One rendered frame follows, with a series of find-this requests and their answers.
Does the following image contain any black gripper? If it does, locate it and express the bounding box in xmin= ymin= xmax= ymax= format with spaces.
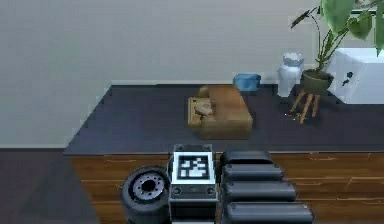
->
xmin=120 ymin=165 xmax=172 ymax=224

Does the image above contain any white jar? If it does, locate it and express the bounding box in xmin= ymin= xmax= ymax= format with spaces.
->
xmin=277 ymin=52 xmax=305 ymax=98

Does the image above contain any brown cardboard box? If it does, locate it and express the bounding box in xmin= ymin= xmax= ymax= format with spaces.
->
xmin=187 ymin=84 xmax=254 ymax=140

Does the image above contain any green potted house plant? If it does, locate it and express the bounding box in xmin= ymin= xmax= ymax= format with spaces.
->
xmin=288 ymin=0 xmax=384 ymax=125

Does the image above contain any white box appliance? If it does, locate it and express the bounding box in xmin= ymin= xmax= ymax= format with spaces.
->
xmin=325 ymin=47 xmax=384 ymax=106

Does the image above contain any wooden cabinet with dark top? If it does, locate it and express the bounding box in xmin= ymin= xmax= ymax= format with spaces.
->
xmin=63 ymin=83 xmax=384 ymax=224

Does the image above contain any blue bowl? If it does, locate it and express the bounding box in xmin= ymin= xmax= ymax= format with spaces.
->
xmin=232 ymin=73 xmax=262 ymax=93

